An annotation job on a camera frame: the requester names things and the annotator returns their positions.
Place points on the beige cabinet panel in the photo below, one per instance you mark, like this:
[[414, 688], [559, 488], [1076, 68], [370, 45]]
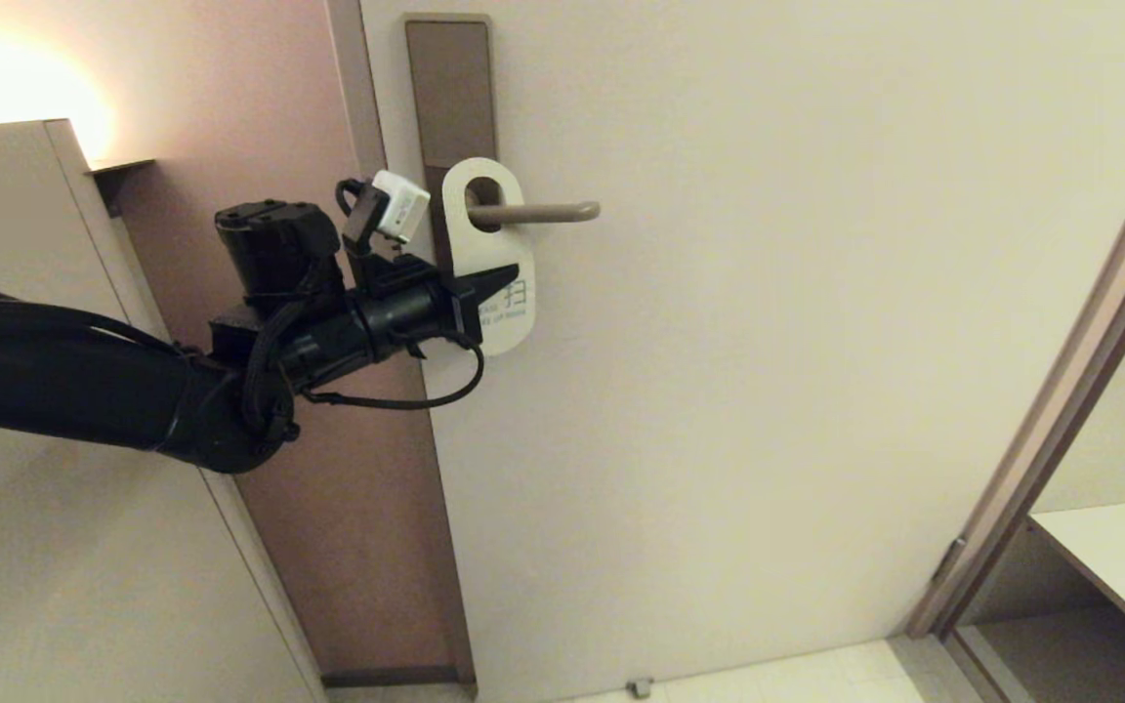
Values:
[[84, 586]]

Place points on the black left camera bracket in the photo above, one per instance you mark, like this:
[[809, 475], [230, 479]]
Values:
[[367, 234]]

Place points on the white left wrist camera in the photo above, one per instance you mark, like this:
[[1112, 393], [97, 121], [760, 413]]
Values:
[[401, 207]]

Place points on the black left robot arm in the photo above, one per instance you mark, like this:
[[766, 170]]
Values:
[[84, 381]]

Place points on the closet base board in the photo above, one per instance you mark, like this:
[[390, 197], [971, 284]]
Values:
[[1061, 664]]

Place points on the white room door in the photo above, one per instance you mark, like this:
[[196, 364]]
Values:
[[768, 439]]

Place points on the dark brown wall ledge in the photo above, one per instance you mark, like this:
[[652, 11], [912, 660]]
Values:
[[118, 184]]

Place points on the brown skirting board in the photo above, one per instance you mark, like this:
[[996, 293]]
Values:
[[387, 676]]

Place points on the brown door lock plate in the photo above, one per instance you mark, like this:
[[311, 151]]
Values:
[[450, 98]]

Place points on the small closet frame bracket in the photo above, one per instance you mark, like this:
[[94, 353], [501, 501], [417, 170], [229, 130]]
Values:
[[949, 561]]

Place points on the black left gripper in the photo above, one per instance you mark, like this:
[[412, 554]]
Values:
[[396, 322]]

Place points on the blue do-not-disturb door hanger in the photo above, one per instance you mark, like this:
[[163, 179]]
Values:
[[494, 244]]

